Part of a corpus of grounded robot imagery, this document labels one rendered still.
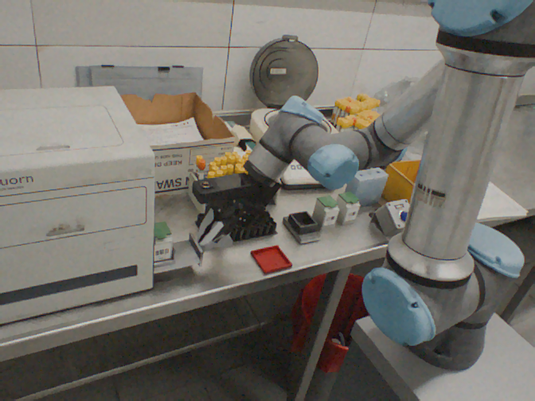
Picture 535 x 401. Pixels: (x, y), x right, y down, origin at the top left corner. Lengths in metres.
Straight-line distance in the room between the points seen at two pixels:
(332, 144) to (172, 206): 0.49
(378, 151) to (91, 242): 0.51
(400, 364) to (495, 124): 0.44
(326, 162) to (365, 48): 1.01
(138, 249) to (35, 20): 0.68
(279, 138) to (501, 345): 0.56
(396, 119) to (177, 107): 0.74
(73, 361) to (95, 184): 0.93
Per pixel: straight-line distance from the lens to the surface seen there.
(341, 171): 0.75
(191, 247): 0.93
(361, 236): 1.13
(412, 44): 1.86
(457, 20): 0.51
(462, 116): 0.55
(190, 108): 1.36
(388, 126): 0.80
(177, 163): 1.09
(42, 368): 1.57
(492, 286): 0.75
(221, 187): 0.83
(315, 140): 0.77
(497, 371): 0.91
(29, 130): 0.78
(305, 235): 1.05
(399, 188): 1.26
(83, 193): 0.72
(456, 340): 0.83
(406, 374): 0.82
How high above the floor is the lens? 1.52
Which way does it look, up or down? 34 degrees down
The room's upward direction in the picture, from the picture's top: 11 degrees clockwise
